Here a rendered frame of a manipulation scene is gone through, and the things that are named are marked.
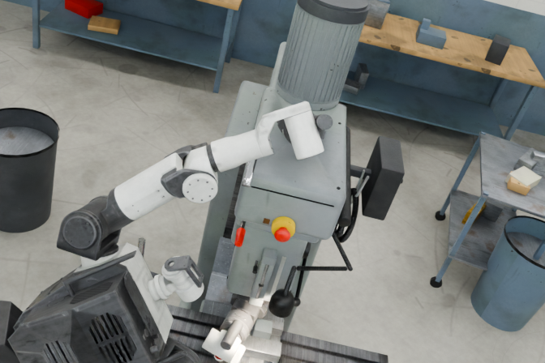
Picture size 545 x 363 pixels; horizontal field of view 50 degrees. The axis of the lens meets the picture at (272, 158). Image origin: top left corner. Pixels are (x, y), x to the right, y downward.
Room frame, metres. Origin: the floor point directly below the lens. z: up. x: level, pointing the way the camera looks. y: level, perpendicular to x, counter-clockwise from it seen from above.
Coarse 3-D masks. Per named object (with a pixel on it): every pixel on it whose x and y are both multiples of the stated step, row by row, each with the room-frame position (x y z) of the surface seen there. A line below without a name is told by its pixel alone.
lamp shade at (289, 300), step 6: (282, 288) 1.21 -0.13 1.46; (276, 294) 1.18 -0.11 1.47; (282, 294) 1.18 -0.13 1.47; (288, 294) 1.19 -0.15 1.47; (270, 300) 1.18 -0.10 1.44; (276, 300) 1.16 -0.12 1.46; (282, 300) 1.16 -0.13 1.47; (288, 300) 1.17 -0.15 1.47; (270, 306) 1.17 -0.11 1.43; (276, 306) 1.15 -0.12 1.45; (282, 306) 1.15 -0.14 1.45; (288, 306) 1.16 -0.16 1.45; (276, 312) 1.15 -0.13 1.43; (282, 312) 1.15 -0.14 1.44; (288, 312) 1.16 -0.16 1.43
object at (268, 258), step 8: (264, 248) 1.26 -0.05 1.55; (264, 256) 1.23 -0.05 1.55; (272, 256) 1.24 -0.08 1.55; (264, 264) 1.23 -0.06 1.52; (272, 264) 1.23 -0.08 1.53; (264, 272) 1.23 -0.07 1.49; (256, 280) 1.23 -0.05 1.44; (264, 280) 1.23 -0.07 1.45; (256, 288) 1.23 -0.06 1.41; (264, 288) 1.23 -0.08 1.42; (256, 296) 1.23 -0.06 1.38; (256, 304) 1.23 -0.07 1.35
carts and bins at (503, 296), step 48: (0, 144) 2.62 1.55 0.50; (48, 144) 2.74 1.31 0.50; (480, 144) 3.58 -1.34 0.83; (0, 192) 2.43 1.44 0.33; (48, 192) 2.61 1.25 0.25; (528, 192) 3.13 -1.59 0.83; (480, 240) 3.22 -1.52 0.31; (528, 240) 3.10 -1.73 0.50; (480, 288) 2.91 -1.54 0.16; (528, 288) 2.73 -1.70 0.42
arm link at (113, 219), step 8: (112, 192) 1.02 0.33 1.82; (96, 200) 1.04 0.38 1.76; (104, 200) 1.05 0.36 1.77; (112, 200) 1.00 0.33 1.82; (80, 208) 0.98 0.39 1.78; (88, 208) 0.98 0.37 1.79; (96, 208) 0.99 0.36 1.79; (104, 208) 1.00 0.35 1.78; (112, 208) 0.99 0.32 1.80; (104, 216) 0.98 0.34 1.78; (112, 216) 0.98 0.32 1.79; (120, 216) 0.98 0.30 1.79; (104, 224) 0.96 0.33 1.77; (112, 224) 0.98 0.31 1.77; (120, 224) 0.98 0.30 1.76; (104, 232) 0.95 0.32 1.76; (112, 232) 0.98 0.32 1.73
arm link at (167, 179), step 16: (176, 160) 1.06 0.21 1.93; (144, 176) 1.03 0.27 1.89; (160, 176) 1.02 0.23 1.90; (176, 176) 1.01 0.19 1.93; (192, 176) 1.01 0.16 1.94; (208, 176) 1.02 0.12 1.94; (128, 192) 1.01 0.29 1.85; (144, 192) 1.00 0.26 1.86; (160, 192) 1.01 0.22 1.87; (176, 192) 1.01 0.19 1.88; (192, 192) 1.01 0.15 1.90; (208, 192) 1.02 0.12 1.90; (128, 208) 0.99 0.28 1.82; (144, 208) 1.00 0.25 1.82
